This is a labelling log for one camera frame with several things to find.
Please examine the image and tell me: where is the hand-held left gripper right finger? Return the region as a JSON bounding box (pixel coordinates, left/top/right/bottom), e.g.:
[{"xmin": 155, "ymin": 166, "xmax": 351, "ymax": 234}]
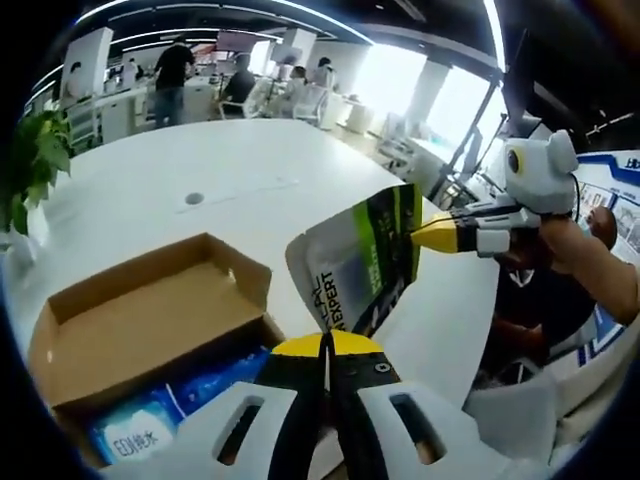
[{"xmin": 324, "ymin": 331, "xmax": 501, "ymax": 480}]

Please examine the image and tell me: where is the person's right hand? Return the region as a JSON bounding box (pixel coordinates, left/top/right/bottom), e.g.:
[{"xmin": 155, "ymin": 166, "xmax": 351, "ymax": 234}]
[{"xmin": 537, "ymin": 212, "xmax": 581, "ymax": 261}]

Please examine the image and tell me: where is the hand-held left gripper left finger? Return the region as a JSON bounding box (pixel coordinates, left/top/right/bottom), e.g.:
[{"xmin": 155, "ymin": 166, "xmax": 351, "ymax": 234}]
[{"xmin": 97, "ymin": 333, "xmax": 330, "ymax": 480}]

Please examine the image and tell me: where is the green plant in white pot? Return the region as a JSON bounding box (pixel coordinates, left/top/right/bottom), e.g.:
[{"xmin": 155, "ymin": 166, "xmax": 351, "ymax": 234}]
[{"xmin": 0, "ymin": 110, "xmax": 74, "ymax": 264}]

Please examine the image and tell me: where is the white green soft pouch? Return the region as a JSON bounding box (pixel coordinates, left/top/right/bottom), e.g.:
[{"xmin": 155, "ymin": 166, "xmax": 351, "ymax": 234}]
[{"xmin": 284, "ymin": 182, "xmax": 424, "ymax": 339}]

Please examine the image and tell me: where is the brown cardboard shoe box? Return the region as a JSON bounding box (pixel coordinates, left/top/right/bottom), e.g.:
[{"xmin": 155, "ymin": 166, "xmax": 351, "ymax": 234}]
[{"xmin": 27, "ymin": 232, "xmax": 289, "ymax": 471}]

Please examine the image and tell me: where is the person's torso in dark shirt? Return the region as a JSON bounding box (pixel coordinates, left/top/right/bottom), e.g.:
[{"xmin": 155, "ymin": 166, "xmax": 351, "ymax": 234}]
[{"xmin": 492, "ymin": 239, "xmax": 601, "ymax": 361}]

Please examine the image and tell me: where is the wall poster board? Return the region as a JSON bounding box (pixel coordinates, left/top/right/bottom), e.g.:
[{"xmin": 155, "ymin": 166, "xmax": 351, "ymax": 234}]
[{"xmin": 574, "ymin": 149, "xmax": 640, "ymax": 251}]

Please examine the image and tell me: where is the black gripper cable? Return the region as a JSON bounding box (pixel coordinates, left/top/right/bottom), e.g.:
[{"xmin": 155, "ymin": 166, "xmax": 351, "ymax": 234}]
[{"xmin": 569, "ymin": 172, "xmax": 584, "ymax": 219}]

